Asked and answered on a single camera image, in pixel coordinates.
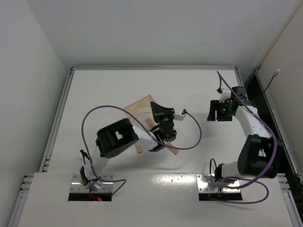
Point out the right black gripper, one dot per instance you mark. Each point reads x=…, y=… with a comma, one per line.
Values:
x=219, y=110

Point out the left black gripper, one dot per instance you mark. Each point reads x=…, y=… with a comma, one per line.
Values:
x=163, y=117

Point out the wooden block box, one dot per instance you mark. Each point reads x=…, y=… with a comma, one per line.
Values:
x=143, y=106

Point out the aluminium table frame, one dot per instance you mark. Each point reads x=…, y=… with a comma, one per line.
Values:
x=161, y=188

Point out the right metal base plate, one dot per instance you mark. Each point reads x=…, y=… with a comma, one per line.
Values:
x=207, y=185

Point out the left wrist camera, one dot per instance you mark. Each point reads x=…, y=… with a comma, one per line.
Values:
x=180, y=116

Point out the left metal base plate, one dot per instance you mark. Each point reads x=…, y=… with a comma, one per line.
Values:
x=77, y=186

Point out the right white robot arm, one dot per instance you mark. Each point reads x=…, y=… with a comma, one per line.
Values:
x=260, y=149

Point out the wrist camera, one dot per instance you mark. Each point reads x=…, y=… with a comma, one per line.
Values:
x=225, y=94
x=180, y=116

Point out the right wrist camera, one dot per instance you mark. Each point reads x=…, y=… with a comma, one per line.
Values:
x=225, y=94

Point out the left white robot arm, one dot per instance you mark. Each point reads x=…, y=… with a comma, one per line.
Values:
x=114, y=139

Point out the metal base plate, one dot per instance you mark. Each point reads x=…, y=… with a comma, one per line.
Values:
x=77, y=186
x=207, y=185

